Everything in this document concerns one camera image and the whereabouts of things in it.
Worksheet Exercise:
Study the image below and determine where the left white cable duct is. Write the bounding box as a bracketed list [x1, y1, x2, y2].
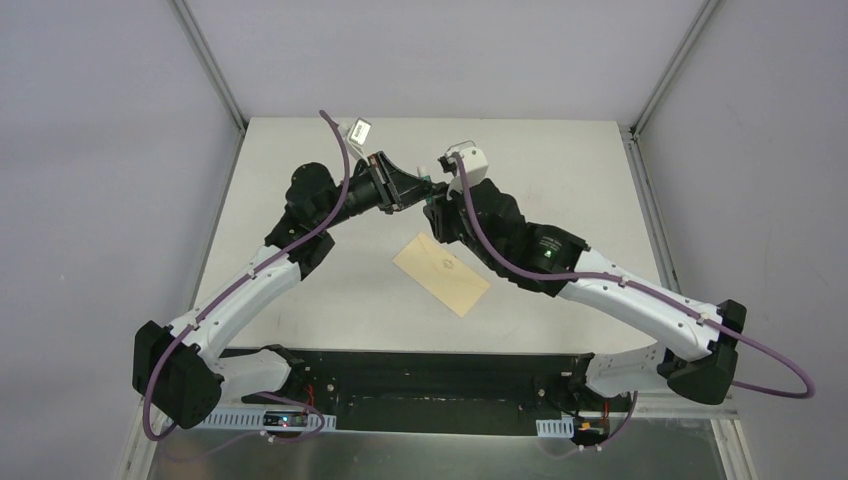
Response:
[196, 406, 337, 433]

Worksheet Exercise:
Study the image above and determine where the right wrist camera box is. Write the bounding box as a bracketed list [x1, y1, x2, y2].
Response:
[438, 140, 489, 198]

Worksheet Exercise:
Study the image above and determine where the green white glue stick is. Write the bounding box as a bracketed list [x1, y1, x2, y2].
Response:
[416, 165, 437, 204]

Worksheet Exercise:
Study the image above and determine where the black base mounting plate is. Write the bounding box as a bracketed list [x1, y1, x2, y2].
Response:
[218, 349, 637, 437]

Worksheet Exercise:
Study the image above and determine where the white cable duct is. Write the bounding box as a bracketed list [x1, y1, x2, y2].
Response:
[196, 406, 337, 433]
[535, 417, 575, 439]

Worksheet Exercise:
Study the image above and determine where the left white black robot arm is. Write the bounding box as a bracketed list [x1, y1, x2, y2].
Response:
[132, 152, 447, 429]

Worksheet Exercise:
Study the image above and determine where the purple cable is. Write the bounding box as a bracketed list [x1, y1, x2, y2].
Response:
[141, 109, 352, 445]
[451, 153, 816, 460]

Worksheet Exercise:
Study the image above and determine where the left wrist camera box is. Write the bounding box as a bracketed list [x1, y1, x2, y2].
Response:
[344, 118, 372, 160]

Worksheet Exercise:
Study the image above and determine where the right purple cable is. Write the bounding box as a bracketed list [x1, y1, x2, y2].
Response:
[451, 153, 816, 460]

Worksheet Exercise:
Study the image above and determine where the cream paper envelope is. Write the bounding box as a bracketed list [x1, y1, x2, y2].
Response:
[393, 233, 490, 318]

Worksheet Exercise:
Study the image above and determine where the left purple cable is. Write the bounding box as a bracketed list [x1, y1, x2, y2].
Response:
[141, 109, 352, 445]

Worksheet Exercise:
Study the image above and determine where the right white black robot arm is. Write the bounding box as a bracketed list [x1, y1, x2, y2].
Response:
[424, 179, 747, 410]

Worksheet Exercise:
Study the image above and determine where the right white cable duct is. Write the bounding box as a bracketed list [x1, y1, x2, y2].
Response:
[535, 417, 575, 439]

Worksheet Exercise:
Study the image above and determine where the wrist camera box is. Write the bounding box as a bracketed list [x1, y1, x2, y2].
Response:
[344, 118, 372, 160]
[438, 140, 489, 198]

